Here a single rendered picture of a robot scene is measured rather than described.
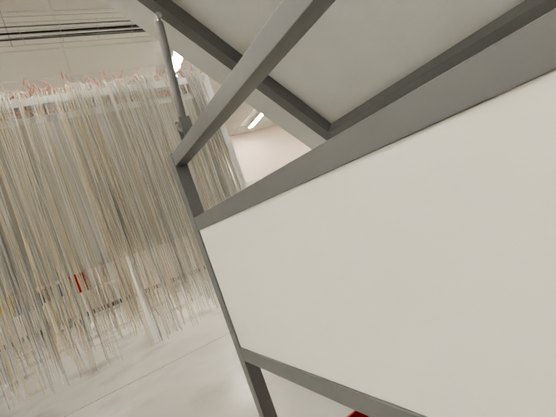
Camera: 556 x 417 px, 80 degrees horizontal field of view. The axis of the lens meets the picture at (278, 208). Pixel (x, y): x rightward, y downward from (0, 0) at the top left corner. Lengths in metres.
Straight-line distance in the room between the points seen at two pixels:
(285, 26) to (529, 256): 0.40
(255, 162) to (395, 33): 9.10
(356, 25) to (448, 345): 0.73
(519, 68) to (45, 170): 1.40
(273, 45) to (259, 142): 9.64
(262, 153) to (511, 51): 9.81
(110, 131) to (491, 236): 1.34
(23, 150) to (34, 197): 0.18
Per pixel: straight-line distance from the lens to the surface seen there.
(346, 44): 0.97
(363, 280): 0.50
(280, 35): 0.53
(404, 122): 0.39
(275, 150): 10.28
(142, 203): 1.43
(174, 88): 0.97
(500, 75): 0.35
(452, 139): 0.37
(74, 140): 1.50
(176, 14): 1.09
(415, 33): 0.93
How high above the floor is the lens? 0.73
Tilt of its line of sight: 1 degrees up
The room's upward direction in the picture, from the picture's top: 20 degrees counter-clockwise
